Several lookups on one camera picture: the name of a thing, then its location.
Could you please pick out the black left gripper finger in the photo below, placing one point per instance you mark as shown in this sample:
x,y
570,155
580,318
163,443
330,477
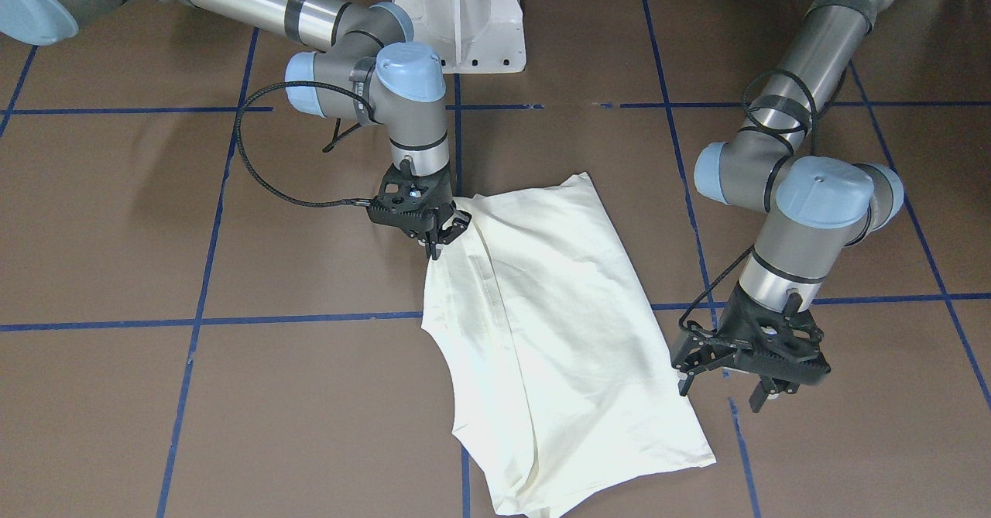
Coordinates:
x,y
767,389
692,366

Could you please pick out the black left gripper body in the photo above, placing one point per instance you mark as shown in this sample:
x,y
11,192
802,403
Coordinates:
x,y
691,353

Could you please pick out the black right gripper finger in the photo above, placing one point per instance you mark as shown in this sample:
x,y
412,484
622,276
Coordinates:
x,y
457,225
431,244

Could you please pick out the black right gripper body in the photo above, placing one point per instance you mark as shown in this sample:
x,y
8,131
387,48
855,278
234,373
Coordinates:
x,y
457,223

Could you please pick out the cream long sleeve cat shirt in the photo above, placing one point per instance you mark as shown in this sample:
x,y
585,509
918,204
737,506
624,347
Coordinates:
x,y
561,376

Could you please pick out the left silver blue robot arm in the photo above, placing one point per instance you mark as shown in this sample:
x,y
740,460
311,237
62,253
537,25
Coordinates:
x,y
815,206

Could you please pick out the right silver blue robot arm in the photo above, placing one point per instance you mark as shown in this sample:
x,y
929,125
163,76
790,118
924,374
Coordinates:
x,y
360,63

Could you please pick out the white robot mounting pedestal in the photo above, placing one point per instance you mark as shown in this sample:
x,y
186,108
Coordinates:
x,y
471,36

